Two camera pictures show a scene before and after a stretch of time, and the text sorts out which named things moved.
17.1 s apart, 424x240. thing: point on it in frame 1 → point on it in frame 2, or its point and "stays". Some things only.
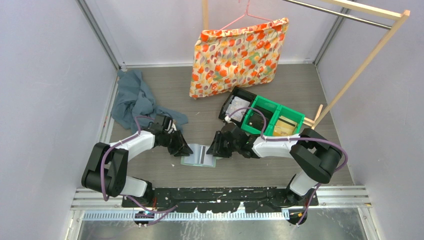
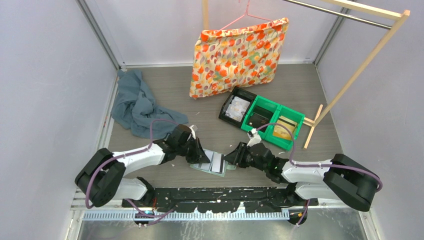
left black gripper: (181, 148) → (199, 156)
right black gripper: (216, 148) → (237, 156)
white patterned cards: (237, 103) stays
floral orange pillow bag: (247, 55) stays
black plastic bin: (241, 94) stays
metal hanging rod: (339, 13) stays
